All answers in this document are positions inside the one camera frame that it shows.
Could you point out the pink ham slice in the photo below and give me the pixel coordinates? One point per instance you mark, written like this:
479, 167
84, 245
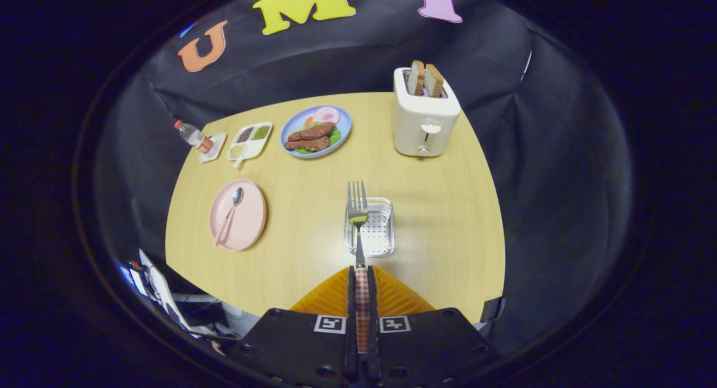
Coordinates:
326, 115

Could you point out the orange carrot slice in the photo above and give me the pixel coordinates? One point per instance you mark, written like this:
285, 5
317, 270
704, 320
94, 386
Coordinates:
309, 121

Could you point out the black bracket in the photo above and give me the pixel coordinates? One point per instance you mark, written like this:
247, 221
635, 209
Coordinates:
493, 309

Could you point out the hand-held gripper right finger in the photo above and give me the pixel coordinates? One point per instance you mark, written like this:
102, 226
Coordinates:
431, 349

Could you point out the white toaster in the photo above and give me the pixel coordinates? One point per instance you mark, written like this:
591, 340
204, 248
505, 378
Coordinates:
423, 125

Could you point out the white sheet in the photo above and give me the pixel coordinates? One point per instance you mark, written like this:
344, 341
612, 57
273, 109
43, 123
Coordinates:
162, 290

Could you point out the green lettuce leaf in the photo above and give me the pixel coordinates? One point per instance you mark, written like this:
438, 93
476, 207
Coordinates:
335, 136

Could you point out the white square coaster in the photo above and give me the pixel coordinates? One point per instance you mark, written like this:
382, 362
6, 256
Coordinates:
215, 153

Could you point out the dark brown beans portion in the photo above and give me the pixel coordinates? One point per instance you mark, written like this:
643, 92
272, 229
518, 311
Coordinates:
245, 134

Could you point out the blue plate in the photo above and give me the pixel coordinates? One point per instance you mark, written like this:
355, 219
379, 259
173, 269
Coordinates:
343, 125

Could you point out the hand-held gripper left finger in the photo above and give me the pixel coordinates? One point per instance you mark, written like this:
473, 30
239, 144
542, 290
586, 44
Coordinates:
302, 349

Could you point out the metal drain basket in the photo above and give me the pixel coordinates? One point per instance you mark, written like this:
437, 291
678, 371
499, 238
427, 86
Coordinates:
381, 237

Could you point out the green beans portion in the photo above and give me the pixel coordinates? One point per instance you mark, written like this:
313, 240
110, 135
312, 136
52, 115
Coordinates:
261, 132

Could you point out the pale beans portion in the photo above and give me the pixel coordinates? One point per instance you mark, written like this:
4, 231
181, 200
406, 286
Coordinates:
236, 151

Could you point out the clear bottle with red label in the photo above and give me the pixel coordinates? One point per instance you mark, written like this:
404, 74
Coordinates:
193, 136

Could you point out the brown steak piece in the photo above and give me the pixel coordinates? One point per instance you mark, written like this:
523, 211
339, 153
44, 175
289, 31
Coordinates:
308, 144
311, 133

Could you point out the pink plate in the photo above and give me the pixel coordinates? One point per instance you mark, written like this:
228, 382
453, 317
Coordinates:
249, 220

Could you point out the white divided dish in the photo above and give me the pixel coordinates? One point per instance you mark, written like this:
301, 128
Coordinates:
255, 147

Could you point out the black backdrop cloth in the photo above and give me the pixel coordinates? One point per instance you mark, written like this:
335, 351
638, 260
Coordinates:
336, 63

